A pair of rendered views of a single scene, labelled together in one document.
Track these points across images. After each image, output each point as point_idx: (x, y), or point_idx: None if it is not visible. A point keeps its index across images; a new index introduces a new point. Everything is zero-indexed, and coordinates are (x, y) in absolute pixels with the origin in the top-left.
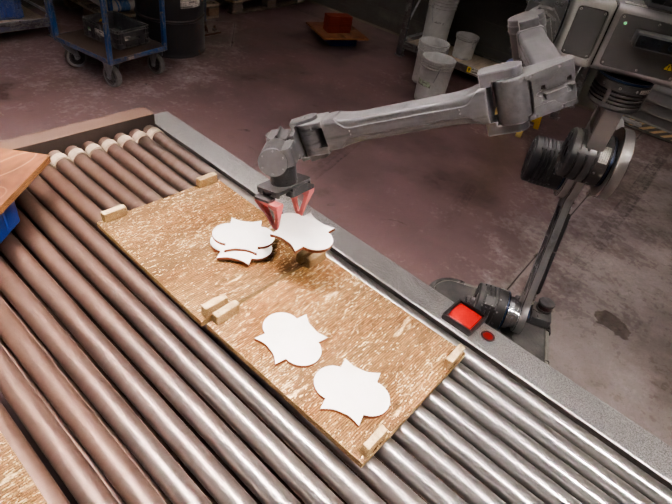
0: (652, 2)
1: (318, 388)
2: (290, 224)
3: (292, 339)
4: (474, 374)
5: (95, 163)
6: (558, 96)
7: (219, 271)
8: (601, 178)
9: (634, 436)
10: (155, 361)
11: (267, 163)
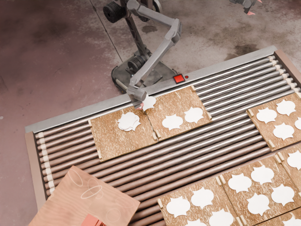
0: None
1: (191, 121)
2: None
3: (173, 122)
4: (197, 86)
5: (58, 158)
6: (180, 28)
7: (139, 132)
8: None
9: (225, 64)
10: (165, 156)
11: (143, 98)
